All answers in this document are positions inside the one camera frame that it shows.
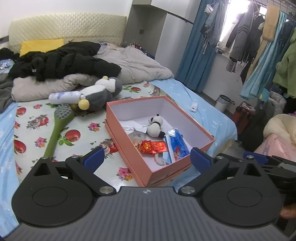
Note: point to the person's right hand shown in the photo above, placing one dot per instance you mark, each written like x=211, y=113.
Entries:
x=289, y=212

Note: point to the hanging teal garment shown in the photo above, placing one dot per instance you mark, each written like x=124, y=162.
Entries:
x=259, y=82

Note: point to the hanging green fleece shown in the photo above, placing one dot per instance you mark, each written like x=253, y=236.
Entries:
x=285, y=69

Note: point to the cream quilted headboard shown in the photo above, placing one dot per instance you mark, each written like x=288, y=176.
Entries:
x=91, y=26

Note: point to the yellow pillow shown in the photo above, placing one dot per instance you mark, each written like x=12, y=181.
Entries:
x=40, y=45

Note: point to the dark grey blanket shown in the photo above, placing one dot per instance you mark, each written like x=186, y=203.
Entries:
x=6, y=85

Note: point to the blue curtain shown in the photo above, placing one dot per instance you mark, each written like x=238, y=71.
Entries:
x=198, y=57

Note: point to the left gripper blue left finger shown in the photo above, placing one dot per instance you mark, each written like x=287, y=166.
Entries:
x=83, y=169

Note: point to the red snack packet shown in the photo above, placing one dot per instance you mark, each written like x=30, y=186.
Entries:
x=153, y=147

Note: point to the white lotion bottle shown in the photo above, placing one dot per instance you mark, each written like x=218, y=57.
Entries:
x=71, y=97

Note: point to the grey wardrobe cabinet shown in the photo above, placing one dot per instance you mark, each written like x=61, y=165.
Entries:
x=162, y=28

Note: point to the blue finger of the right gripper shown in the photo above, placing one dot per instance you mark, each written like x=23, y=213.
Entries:
x=268, y=160

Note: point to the black jacket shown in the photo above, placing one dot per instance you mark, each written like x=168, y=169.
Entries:
x=71, y=58

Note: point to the large grey penguin plush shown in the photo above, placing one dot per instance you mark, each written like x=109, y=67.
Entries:
x=95, y=97

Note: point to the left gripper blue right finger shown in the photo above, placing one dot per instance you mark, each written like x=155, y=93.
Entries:
x=211, y=170

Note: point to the orange cardboard box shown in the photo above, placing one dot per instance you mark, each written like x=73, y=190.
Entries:
x=145, y=168

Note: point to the blue face mask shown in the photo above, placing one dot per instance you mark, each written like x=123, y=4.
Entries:
x=168, y=157

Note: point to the white paper receipt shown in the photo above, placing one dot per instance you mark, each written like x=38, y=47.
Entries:
x=135, y=131

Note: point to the hanging denim clothes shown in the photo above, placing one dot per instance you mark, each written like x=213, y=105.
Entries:
x=212, y=27

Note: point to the white trash bin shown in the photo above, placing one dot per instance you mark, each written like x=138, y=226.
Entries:
x=223, y=102

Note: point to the blue white plastic packet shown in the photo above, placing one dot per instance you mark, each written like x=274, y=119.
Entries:
x=184, y=149

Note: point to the hanging grey striped jacket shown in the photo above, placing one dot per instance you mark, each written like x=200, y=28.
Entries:
x=244, y=39

